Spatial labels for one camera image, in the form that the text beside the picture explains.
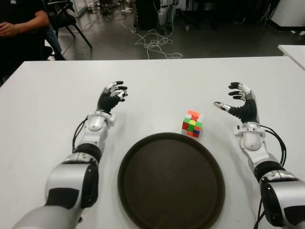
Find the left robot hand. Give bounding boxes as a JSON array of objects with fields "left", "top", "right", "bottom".
[{"left": 97, "top": 80, "right": 129, "bottom": 114}]

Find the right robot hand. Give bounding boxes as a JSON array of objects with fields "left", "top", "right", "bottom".
[{"left": 213, "top": 82, "right": 260, "bottom": 125}]

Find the multicoloured Rubik's cube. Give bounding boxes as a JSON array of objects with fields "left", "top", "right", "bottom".
[{"left": 181, "top": 109, "right": 206, "bottom": 138}]

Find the dark brown round plate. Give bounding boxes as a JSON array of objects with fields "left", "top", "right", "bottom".
[{"left": 117, "top": 132, "right": 226, "bottom": 229}]

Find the white side table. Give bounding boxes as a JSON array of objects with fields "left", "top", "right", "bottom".
[{"left": 277, "top": 44, "right": 305, "bottom": 72}]

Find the black swivel chair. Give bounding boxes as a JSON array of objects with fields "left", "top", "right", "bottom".
[{"left": 43, "top": 39, "right": 56, "bottom": 61}]

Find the white cabinet with black base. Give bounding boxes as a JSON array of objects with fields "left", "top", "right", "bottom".
[{"left": 270, "top": 0, "right": 305, "bottom": 31}]

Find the black wheeled rack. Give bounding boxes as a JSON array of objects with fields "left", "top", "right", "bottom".
[{"left": 177, "top": 0, "right": 220, "bottom": 31}]

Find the person in black shirt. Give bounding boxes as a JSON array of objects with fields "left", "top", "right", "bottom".
[{"left": 0, "top": 0, "right": 65, "bottom": 81}]

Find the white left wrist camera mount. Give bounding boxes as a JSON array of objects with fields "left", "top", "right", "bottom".
[{"left": 104, "top": 114, "right": 118, "bottom": 126}]

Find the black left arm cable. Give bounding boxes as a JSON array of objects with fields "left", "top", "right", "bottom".
[{"left": 72, "top": 116, "right": 89, "bottom": 153}]

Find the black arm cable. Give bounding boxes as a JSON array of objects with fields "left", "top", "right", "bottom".
[
  {"left": 72, "top": 116, "right": 89, "bottom": 153},
  {"left": 259, "top": 124, "right": 288, "bottom": 167}
]

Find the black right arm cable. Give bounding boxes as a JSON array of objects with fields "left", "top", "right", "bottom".
[{"left": 259, "top": 124, "right": 288, "bottom": 167}]

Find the tangled white floor cable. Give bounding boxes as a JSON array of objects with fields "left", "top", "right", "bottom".
[{"left": 121, "top": 20, "right": 184, "bottom": 60}]

